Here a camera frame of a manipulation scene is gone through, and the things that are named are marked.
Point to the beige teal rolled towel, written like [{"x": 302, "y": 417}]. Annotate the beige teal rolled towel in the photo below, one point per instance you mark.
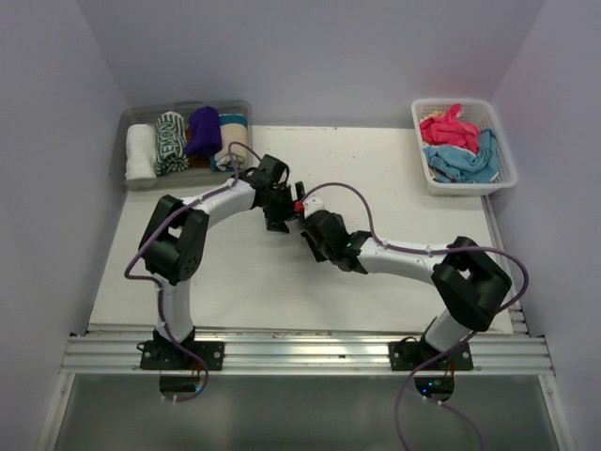
[{"x": 235, "y": 138}]

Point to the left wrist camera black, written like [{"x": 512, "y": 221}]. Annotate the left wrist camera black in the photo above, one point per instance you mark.
[{"x": 272, "y": 171}]

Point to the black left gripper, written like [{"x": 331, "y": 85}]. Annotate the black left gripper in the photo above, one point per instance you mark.
[{"x": 277, "y": 221}]

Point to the pink object in basket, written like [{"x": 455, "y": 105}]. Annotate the pink object in basket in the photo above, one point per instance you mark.
[{"x": 447, "y": 129}]

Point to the aluminium mounting rail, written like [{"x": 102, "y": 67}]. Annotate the aluminium mounting rail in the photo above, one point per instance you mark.
[{"x": 304, "y": 353}]

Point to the white rolled towel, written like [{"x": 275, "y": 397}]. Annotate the white rolled towel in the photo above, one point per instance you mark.
[{"x": 140, "y": 152}]

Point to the clear plastic tray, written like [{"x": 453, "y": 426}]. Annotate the clear plastic tray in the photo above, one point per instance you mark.
[{"x": 192, "y": 177}]

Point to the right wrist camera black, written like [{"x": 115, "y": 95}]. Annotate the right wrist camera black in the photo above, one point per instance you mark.
[{"x": 324, "y": 225}]

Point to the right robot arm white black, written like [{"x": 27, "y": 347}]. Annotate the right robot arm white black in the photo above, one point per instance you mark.
[{"x": 471, "y": 284}]

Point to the light blue crumpled towel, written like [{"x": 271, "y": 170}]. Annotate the light blue crumpled towel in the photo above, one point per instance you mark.
[{"x": 451, "y": 164}]

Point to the purple towel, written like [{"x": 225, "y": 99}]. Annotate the purple towel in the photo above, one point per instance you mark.
[{"x": 205, "y": 126}]

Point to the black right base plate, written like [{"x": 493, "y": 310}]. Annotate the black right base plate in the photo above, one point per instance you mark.
[{"x": 407, "y": 354}]

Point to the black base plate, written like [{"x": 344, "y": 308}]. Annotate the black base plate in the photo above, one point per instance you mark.
[
  {"x": 166, "y": 356},
  {"x": 407, "y": 354}
]

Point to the brown rolled towel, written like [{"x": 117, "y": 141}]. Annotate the brown rolled towel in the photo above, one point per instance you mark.
[{"x": 195, "y": 160}]

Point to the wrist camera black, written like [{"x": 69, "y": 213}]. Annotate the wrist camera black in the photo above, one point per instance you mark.
[
  {"x": 324, "y": 225},
  {"x": 272, "y": 171}
]

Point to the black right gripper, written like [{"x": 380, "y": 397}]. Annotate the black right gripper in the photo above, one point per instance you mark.
[{"x": 319, "y": 256}]

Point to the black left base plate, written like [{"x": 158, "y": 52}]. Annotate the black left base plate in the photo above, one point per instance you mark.
[{"x": 166, "y": 356}]

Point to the white plastic laundry basket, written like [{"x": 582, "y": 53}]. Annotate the white plastic laundry basket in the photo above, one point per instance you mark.
[{"x": 481, "y": 114}]

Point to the green striped rolled towel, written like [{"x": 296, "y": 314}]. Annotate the green striped rolled towel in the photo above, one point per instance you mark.
[{"x": 170, "y": 142}]

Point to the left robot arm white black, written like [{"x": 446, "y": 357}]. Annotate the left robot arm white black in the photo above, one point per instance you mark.
[{"x": 173, "y": 245}]

